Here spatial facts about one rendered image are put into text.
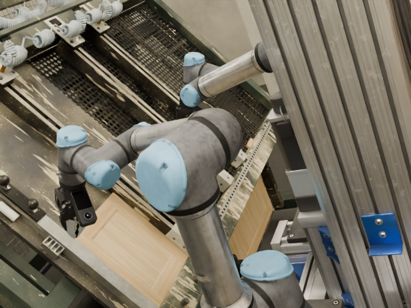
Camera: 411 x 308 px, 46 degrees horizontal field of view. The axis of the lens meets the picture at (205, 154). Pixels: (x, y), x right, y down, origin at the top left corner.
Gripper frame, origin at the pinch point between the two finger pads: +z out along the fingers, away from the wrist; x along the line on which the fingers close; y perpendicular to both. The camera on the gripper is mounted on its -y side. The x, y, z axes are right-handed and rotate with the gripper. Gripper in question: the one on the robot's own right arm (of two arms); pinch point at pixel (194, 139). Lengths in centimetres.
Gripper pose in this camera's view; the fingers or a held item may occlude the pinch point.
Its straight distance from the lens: 192.4
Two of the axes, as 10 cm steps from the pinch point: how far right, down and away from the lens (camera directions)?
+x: -3.6, 4.8, -8.0
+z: -0.7, 8.4, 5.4
